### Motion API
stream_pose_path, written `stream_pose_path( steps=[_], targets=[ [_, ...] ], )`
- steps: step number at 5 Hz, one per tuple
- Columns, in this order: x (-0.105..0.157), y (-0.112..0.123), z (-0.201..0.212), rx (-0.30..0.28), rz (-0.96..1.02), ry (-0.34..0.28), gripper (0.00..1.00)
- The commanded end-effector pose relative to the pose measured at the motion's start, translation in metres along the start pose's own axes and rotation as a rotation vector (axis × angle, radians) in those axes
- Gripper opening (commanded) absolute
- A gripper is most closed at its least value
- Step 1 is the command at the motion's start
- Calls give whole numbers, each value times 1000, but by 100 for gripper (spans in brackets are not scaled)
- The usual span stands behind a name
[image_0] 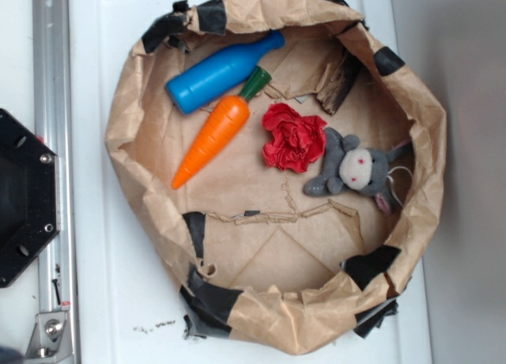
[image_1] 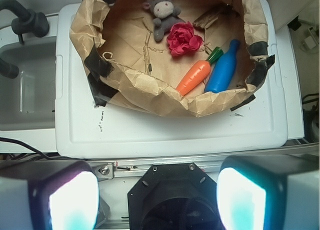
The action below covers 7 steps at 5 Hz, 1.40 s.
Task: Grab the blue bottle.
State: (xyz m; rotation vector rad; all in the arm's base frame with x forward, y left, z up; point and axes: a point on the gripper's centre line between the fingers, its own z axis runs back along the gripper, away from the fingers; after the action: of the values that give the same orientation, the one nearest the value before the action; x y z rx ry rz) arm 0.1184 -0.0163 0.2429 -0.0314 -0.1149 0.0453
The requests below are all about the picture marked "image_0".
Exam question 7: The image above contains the blue plastic bottle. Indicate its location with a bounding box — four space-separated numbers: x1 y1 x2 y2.
165 31 285 115

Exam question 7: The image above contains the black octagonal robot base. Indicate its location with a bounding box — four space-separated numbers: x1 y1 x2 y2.
1 109 59 288

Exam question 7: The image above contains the red crumpled cloth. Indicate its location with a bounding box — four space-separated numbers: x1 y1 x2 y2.
262 103 327 173

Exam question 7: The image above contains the orange toy carrot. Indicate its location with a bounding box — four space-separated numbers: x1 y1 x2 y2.
172 66 272 189

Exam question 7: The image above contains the brown paper bag bin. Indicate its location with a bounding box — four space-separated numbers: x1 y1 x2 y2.
105 0 447 355

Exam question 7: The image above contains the grey plush bunny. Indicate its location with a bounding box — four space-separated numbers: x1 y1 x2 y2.
304 127 413 216

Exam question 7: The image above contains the black screw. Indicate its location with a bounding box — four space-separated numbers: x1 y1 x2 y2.
51 279 61 305

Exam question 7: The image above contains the aluminium extrusion rail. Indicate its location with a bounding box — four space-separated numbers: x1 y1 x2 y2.
32 0 81 363

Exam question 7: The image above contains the metal corner bracket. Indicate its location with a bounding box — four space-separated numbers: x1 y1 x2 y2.
25 311 73 363

